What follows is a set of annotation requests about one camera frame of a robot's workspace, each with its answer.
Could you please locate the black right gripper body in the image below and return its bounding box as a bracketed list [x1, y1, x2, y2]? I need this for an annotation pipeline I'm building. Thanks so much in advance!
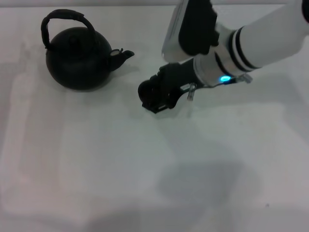
[156, 58, 202, 97]

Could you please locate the black round teapot with handle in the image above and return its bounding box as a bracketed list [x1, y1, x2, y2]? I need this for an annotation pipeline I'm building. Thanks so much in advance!
[41, 8, 135, 91]

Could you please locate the thin cable with clear plugs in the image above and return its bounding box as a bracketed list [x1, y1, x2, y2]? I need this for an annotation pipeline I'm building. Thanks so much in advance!
[180, 74, 253, 102]

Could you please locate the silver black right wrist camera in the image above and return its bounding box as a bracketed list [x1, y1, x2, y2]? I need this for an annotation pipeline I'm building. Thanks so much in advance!
[161, 0, 220, 60]

